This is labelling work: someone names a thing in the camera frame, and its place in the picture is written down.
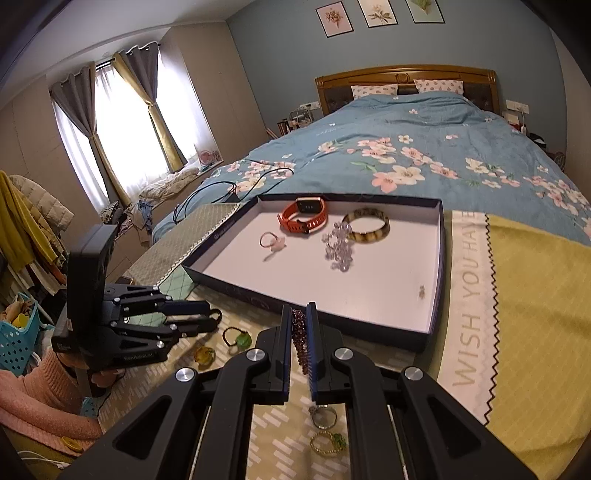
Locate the white puffer jacket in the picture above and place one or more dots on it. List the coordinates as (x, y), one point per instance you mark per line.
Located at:
(48, 203)

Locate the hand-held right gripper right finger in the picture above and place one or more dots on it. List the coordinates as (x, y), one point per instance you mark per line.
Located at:
(314, 350)

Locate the colourful clothes heap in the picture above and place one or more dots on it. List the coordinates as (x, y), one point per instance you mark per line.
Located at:
(131, 217)

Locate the bedside table with bottles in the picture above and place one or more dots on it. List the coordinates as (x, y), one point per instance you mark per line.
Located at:
(295, 122)

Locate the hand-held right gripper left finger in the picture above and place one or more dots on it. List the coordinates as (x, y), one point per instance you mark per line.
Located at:
(284, 350)

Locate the wooden headboard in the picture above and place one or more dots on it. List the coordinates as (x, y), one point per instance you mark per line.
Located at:
(332, 87)

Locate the amber bangle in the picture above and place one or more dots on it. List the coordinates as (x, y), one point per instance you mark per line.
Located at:
(355, 236)

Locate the grey and olive curtain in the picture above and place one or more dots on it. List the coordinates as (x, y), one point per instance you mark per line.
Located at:
(71, 106)
(143, 74)

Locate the pink framed flower picture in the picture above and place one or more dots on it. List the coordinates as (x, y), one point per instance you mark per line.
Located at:
(334, 19)

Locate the yellow hanging garment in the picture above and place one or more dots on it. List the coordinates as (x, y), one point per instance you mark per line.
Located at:
(23, 221)

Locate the white framed flower picture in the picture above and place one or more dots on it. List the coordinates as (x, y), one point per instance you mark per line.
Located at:
(377, 13)

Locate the blue plastic basket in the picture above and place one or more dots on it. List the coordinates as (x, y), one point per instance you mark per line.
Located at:
(18, 337)

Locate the dotted white pillow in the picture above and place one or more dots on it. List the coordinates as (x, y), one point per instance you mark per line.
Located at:
(374, 91)
(438, 86)

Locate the orange smartwatch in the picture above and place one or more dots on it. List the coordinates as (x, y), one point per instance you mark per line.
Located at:
(295, 220)

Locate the beige wardrobe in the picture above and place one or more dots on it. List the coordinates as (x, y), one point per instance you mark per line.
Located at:
(221, 92)

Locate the dark blue shallow box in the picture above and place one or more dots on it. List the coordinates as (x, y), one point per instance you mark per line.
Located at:
(378, 277)

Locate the white wall socket strip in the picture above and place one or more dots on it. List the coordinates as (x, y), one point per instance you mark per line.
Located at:
(517, 106)
(309, 106)

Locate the small pink fan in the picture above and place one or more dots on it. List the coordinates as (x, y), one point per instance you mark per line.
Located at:
(208, 157)

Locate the crumpled white blanket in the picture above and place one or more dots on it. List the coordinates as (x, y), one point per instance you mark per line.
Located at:
(168, 184)

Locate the person's left hand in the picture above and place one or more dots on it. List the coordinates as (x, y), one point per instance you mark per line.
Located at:
(106, 377)

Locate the green framed leaf picture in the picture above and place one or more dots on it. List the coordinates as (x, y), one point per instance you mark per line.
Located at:
(425, 10)

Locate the blue floral duvet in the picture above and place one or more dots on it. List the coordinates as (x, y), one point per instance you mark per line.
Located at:
(438, 138)

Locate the person's left forearm pink sleeve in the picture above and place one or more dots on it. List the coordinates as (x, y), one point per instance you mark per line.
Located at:
(41, 397)

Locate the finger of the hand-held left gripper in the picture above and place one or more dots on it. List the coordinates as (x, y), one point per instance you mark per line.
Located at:
(184, 308)
(184, 328)

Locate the patchwork printed cloth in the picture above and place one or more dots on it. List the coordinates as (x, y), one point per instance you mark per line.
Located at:
(531, 300)

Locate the small yellow round object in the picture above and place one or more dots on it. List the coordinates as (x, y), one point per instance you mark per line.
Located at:
(72, 444)

